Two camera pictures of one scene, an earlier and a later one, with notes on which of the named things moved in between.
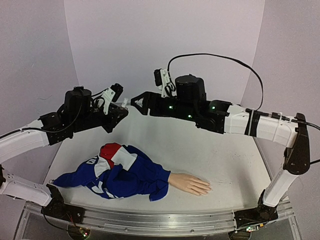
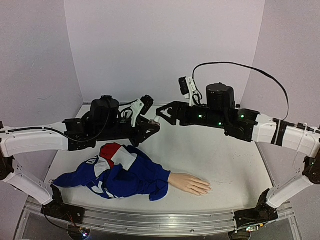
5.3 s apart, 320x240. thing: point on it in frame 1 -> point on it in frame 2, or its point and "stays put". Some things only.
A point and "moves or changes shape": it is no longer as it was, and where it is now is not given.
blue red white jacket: [118, 171] stays put
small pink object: [124, 108] moves or changes shape
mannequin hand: [189, 183] stays put
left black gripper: [115, 113] -> [142, 136]
